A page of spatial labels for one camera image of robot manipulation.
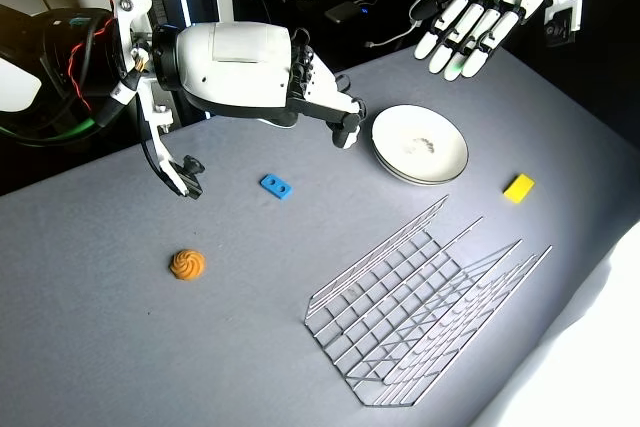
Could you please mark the white plate with dark rim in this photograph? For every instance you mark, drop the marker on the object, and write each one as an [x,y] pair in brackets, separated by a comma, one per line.
[387,168]
[420,142]

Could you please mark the blue block with two holes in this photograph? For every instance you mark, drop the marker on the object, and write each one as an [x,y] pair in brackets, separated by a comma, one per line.
[276,186]

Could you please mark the orange swirl toy pastry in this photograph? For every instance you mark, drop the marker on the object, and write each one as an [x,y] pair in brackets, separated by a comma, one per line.
[187,264]

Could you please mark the black power adapter box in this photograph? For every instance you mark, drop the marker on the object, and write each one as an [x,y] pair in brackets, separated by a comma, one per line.
[345,12]

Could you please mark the yellow rectangular block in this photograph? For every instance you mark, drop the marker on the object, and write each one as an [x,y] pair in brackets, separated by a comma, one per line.
[519,188]

